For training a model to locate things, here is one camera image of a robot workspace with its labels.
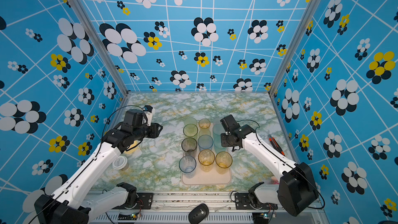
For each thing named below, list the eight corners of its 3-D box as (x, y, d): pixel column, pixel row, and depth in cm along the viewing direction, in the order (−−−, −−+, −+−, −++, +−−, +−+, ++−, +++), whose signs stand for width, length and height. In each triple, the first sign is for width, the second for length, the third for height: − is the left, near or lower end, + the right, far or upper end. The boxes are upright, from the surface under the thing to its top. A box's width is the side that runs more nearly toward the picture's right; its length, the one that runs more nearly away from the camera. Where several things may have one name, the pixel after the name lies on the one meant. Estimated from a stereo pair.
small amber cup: (198, 130, 101) (197, 124, 95) (201, 123, 104) (200, 117, 98) (208, 133, 100) (208, 127, 93) (210, 126, 103) (211, 120, 97)
